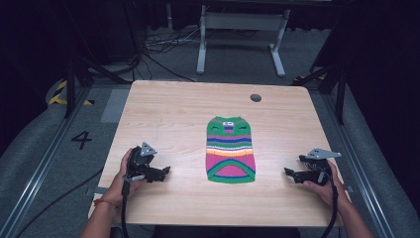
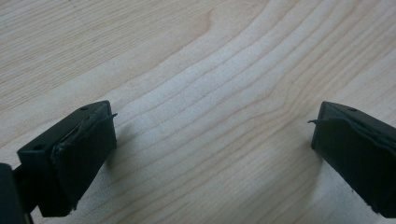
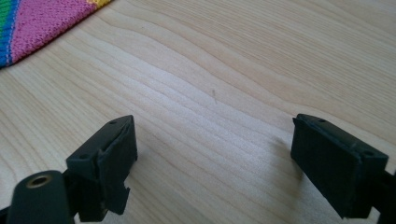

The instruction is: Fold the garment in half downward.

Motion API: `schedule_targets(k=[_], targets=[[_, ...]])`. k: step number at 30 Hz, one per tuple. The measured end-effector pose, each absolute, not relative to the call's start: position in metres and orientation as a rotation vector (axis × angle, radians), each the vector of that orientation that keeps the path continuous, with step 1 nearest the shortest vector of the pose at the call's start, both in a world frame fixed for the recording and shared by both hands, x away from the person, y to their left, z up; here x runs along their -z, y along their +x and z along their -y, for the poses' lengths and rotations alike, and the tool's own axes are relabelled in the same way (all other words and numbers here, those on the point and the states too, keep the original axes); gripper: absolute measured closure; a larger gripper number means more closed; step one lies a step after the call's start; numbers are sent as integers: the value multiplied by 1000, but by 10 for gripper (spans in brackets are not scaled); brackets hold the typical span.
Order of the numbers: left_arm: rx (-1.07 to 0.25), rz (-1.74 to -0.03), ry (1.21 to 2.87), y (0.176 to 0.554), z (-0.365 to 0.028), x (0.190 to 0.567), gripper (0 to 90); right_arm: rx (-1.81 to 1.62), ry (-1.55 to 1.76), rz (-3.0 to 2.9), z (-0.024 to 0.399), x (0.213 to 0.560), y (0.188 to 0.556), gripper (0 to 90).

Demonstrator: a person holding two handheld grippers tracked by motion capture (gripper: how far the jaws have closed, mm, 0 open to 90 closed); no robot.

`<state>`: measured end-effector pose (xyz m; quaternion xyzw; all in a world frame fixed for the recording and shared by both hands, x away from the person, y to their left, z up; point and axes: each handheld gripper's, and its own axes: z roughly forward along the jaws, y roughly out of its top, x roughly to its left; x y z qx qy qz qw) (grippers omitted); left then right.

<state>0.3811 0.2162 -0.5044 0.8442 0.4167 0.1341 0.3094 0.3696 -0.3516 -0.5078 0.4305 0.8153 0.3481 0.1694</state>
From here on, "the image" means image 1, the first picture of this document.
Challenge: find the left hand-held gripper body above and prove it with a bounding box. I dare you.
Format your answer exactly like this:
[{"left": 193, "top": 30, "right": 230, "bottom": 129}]
[{"left": 126, "top": 141, "right": 158, "bottom": 182}]

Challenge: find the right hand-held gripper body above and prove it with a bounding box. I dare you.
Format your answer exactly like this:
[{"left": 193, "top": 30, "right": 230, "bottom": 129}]
[{"left": 298, "top": 147, "right": 343, "bottom": 186}]

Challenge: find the striped knit pet sweater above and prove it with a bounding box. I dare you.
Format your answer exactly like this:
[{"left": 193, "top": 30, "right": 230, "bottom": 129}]
[{"left": 205, "top": 115, "right": 258, "bottom": 184}]

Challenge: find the person's right hand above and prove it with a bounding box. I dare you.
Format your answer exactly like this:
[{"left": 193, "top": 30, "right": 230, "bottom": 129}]
[{"left": 301, "top": 160, "right": 349, "bottom": 208}]

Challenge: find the person's left hand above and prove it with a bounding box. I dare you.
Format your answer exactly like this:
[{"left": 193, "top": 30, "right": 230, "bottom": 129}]
[{"left": 107, "top": 148, "right": 147, "bottom": 206}]

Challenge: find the black metal stand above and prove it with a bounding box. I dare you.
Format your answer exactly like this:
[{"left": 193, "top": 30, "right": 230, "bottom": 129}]
[
  {"left": 291, "top": 58, "right": 349, "bottom": 126},
  {"left": 62, "top": 54, "right": 134, "bottom": 119}
]

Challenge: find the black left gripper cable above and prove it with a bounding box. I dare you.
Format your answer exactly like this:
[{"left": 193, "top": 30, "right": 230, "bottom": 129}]
[{"left": 120, "top": 176, "right": 147, "bottom": 238}]

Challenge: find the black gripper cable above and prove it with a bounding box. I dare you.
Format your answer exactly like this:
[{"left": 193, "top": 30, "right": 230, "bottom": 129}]
[
  {"left": 120, "top": 176, "right": 147, "bottom": 238},
  {"left": 322, "top": 172, "right": 341, "bottom": 238}
]

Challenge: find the aluminium floor rail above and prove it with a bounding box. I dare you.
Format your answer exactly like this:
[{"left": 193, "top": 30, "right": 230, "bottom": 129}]
[
  {"left": 0, "top": 86, "right": 92, "bottom": 238},
  {"left": 322, "top": 92, "right": 396, "bottom": 238}
]

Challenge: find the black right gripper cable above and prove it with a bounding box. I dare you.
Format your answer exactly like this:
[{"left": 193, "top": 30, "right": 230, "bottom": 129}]
[{"left": 322, "top": 172, "right": 341, "bottom": 238}]

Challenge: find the orange bracelet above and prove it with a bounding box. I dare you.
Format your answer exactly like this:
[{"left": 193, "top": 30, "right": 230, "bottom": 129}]
[{"left": 92, "top": 196, "right": 119, "bottom": 209}]

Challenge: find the thin black floor cable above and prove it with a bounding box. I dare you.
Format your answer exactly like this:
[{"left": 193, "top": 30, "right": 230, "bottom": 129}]
[{"left": 14, "top": 167, "right": 105, "bottom": 238}]

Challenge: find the tangle of floor cables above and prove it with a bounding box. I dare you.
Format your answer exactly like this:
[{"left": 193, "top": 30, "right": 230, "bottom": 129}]
[{"left": 132, "top": 25, "right": 203, "bottom": 83}]

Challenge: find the white metal desk frame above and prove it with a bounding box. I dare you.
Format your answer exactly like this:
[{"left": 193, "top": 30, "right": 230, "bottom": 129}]
[{"left": 196, "top": 4, "right": 292, "bottom": 79}]

